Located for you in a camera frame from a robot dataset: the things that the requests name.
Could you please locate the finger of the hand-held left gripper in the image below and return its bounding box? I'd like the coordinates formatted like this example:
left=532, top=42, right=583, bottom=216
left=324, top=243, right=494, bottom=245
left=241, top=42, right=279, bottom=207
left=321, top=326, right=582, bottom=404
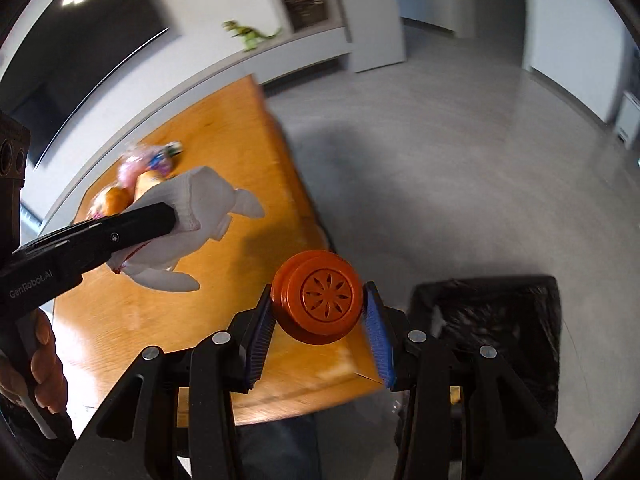
left=80, top=202, right=177, bottom=276

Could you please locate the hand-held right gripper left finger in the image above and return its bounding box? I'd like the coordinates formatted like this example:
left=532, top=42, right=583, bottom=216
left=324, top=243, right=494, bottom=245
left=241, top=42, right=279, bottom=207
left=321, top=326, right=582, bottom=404
left=60, top=287, right=278, bottom=480

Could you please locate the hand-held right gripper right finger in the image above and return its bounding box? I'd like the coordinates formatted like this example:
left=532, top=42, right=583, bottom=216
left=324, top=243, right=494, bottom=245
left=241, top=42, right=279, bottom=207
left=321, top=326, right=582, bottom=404
left=362, top=280, right=583, bottom=480

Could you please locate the white cotton glove red cuff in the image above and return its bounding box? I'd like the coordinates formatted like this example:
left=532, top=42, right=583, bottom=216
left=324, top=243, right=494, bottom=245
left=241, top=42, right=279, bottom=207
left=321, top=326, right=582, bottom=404
left=106, top=166, right=266, bottom=293

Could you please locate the orange round plastic lid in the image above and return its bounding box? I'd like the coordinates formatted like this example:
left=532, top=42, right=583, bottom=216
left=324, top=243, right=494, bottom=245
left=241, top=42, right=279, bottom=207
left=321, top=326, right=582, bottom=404
left=270, top=249, right=365, bottom=346

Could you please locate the trash bin with black bag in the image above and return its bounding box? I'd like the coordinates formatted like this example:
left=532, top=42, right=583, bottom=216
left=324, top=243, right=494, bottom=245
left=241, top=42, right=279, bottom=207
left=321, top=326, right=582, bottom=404
left=395, top=274, right=563, bottom=463

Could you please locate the person's left hand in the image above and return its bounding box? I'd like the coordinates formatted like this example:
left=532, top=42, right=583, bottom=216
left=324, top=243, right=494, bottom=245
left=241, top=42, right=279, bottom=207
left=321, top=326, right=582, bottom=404
left=0, top=309, right=68, bottom=409

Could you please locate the flattened orange paper cup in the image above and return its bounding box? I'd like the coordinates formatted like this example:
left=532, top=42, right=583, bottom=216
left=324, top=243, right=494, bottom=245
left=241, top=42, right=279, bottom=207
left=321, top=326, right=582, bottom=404
left=132, top=170, right=168, bottom=201

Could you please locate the bag of pink rubber bands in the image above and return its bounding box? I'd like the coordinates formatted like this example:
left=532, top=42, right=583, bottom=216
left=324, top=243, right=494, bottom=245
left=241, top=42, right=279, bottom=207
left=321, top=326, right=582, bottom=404
left=117, top=145, right=161, bottom=186

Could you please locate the green dinosaur toy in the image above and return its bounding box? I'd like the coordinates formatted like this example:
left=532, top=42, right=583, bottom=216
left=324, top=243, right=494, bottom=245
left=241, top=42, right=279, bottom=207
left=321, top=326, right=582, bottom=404
left=222, top=20, right=283, bottom=53

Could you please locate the white box appliance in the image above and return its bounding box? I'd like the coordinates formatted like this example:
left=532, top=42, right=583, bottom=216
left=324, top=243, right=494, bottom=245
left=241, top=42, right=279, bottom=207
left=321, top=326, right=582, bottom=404
left=614, top=90, right=640, bottom=148

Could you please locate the black wall television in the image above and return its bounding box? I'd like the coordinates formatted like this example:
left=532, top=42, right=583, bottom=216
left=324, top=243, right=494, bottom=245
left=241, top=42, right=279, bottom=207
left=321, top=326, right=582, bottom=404
left=0, top=0, right=183, bottom=171

